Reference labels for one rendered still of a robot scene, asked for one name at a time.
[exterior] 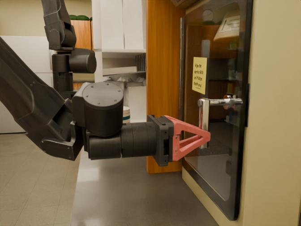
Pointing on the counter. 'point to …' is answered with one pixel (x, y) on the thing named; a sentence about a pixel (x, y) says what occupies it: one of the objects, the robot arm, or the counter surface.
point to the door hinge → (180, 62)
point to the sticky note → (199, 74)
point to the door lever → (204, 116)
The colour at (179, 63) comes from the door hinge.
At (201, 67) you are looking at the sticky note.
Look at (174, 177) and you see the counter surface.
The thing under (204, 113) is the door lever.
